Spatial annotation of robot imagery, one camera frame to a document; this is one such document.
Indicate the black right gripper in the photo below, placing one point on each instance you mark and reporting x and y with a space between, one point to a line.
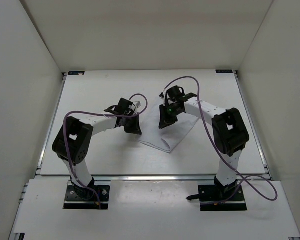
164 120

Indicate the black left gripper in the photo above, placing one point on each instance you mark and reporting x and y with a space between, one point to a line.
135 129

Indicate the white skirt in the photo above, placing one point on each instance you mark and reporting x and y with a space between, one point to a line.
168 138

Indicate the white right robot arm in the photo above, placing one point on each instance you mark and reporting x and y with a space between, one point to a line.
229 137

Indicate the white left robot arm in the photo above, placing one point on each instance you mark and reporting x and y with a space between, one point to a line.
72 142

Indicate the blue right corner label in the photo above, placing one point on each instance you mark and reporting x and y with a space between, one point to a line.
224 71

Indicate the blue corner label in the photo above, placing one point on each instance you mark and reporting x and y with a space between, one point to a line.
224 71
76 73

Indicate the blue left corner label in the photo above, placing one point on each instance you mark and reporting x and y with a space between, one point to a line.
76 73

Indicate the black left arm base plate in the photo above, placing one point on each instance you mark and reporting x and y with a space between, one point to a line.
83 199

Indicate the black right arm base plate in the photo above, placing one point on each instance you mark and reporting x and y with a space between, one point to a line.
211 200

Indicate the aluminium front rail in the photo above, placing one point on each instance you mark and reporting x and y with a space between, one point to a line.
155 178

